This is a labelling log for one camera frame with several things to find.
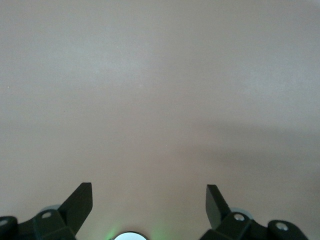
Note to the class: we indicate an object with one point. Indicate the brown table mat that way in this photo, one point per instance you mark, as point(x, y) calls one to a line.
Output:
point(160, 50)

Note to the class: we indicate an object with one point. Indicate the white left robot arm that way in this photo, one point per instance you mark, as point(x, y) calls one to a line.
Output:
point(130, 236)

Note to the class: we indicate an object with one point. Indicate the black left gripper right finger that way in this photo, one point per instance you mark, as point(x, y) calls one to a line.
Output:
point(217, 212)

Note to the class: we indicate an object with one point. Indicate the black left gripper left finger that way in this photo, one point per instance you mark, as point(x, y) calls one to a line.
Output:
point(72, 212)

